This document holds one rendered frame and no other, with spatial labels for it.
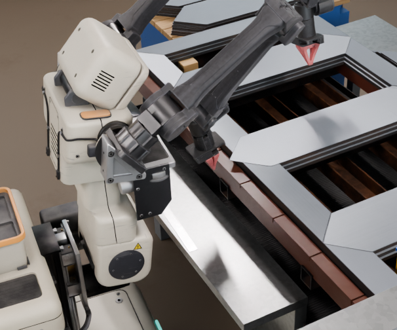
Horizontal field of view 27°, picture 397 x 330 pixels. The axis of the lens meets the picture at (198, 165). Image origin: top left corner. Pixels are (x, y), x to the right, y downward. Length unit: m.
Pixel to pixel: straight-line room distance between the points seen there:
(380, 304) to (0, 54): 3.64
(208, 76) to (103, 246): 0.59
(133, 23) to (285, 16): 0.49
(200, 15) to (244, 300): 1.40
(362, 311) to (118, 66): 0.79
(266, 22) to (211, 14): 1.36
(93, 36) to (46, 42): 3.07
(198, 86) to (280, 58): 1.08
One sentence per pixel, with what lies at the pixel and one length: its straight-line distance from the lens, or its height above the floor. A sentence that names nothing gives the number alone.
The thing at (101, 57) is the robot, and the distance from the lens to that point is 1.95.
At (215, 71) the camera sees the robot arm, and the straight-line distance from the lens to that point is 1.93.
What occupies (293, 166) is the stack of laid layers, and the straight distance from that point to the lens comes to 2.47.
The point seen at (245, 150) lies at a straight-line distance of 2.49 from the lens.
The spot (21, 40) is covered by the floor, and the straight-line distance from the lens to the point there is 5.14.
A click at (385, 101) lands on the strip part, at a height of 0.85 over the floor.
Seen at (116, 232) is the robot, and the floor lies 0.85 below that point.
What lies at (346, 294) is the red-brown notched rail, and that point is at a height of 0.83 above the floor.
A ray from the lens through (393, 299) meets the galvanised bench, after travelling 1.76.
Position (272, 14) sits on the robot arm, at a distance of 1.95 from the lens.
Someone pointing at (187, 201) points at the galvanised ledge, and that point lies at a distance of 2.57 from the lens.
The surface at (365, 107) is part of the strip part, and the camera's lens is 2.72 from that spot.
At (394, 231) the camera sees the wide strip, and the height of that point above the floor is 0.85.
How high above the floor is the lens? 2.29
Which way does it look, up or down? 36 degrees down
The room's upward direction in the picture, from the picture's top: 3 degrees counter-clockwise
